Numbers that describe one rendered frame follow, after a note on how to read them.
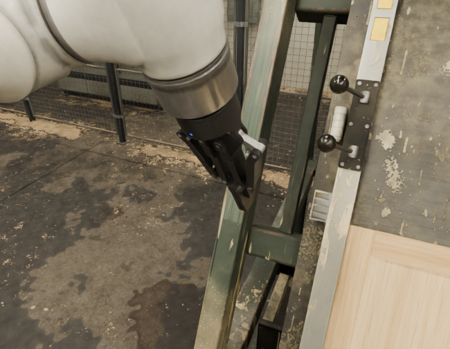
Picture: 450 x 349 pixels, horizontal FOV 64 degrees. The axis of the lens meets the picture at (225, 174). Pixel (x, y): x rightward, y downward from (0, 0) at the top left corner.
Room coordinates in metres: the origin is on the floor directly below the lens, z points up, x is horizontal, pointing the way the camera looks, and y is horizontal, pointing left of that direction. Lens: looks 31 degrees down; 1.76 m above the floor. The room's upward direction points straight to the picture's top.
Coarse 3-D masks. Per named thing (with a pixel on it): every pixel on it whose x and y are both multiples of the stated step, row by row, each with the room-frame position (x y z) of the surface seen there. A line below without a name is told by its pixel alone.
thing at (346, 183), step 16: (384, 16) 0.85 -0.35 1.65; (368, 32) 0.84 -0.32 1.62; (368, 48) 0.82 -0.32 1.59; (384, 48) 0.81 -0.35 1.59; (368, 64) 0.80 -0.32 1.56; (336, 176) 0.69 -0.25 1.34; (352, 176) 0.68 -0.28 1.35; (336, 192) 0.67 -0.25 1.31; (352, 192) 0.66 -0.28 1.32; (336, 208) 0.65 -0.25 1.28; (352, 208) 0.64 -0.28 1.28; (336, 224) 0.63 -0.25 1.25; (336, 240) 0.61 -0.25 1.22; (320, 256) 0.60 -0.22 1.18; (336, 256) 0.59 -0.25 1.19; (320, 272) 0.58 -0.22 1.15; (336, 272) 0.57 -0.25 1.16; (320, 288) 0.56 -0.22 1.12; (320, 304) 0.54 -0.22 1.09; (320, 320) 0.52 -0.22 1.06; (304, 336) 0.51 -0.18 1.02; (320, 336) 0.50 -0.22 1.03
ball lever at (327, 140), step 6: (318, 138) 0.65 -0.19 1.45; (324, 138) 0.64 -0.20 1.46; (330, 138) 0.64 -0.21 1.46; (318, 144) 0.64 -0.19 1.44; (324, 144) 0.63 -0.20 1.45; (330, 144) 0.63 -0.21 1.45; (336, 144) 0.66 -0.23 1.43; (324, 150) 0.63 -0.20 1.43; (330, 150) 0.63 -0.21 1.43; (342, 150) 0.67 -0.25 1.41; (348, 150) 0.68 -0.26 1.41; (354, 150) 0.69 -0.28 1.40; (348, 156) 0.69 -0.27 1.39; (354, 156) 0.69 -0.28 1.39
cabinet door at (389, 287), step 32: (352, 224) 0.65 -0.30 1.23; (352, 256) 0.60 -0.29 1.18; (384, 256) 0.58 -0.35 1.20; (416, 256) 0.57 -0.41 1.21; (448, 256) 0.55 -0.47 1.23; (352, 288) 0.56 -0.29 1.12; (384, 288) 0.55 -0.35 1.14; (416, 288) 0.53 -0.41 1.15; (448, 288) 0.52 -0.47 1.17; (352, 320) 0.52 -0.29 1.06; (384, 320) 0.51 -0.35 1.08; (416, 320) 0.50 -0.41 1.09; (448, 320) 0.48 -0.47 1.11
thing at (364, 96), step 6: (336, 78) 0.69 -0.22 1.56; (342, 78) 0.69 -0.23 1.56; (330, 84) 0.70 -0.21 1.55; (336, 84) 0.69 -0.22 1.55; (342, 84) 0.69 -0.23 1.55; (348, 84) 0.69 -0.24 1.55; (336, 90) 0.69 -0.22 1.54; (342, 90) 0.69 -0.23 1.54; (348, 90) 0.72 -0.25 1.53; (354, 90) 0.73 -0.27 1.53; (360, 96) 0.74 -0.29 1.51; (366, 96) 0.75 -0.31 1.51; (360, 102) 0.75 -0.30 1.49; (366, 102) 0.74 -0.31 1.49
